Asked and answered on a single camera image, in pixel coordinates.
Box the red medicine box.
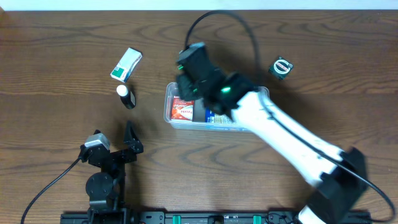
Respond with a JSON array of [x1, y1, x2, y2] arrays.
[[170, 96, 194, 122]]

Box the blue fever patch box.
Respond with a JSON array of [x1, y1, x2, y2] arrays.
[[193, 103, 245, 131]]

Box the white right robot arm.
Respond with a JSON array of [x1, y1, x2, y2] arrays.
[[177, 43, 367, 223]]

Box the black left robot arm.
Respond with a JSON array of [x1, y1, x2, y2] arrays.
[[78, 121, 144, 224]]

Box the clear plastic container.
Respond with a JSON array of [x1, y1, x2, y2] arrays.
[[163, 82, 270, 132]]

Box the dark bottle white cap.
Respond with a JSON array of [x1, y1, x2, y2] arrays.
[[116, 85, 136, 110]]

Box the white green medicine box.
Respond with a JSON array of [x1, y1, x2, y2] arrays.
[[110, 48, 142, 83]]

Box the green Zam-Buk ointment box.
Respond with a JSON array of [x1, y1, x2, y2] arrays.
[[268, 56, 294, 80]]

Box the black left camera cable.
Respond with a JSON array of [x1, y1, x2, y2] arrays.
[[20, 157, 83, 224]]

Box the black camera cable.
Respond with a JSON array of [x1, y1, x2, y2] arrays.
[[183, 10, 396, 223], [20, 157, 83, 224]]

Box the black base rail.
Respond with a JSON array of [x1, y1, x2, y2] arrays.
[[60, 210, 373, 224]]

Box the black right camera cable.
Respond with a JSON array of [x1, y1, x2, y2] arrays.
[[183, 10, 396, 223]]

